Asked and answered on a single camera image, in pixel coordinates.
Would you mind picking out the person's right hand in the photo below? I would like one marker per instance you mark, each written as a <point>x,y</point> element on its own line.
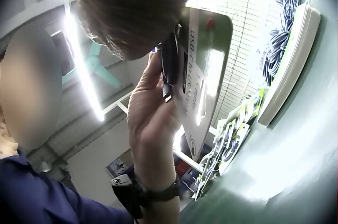
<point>132,10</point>

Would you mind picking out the person's left hand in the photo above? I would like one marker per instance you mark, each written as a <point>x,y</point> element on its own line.
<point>150,129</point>

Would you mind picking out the person's left thumb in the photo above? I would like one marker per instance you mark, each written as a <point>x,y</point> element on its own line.
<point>152,70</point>

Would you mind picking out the teal ceiling fan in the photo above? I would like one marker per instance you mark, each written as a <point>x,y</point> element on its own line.
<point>101,72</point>

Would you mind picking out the long tube lamp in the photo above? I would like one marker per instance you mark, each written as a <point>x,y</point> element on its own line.
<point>84,70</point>

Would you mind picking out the black wrist band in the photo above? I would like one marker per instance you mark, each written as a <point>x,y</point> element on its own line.
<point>155,193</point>

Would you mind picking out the white plastic tray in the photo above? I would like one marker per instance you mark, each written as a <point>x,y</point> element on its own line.
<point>290,76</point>

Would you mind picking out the person's body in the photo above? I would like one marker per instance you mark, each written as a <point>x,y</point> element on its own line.
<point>39,195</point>

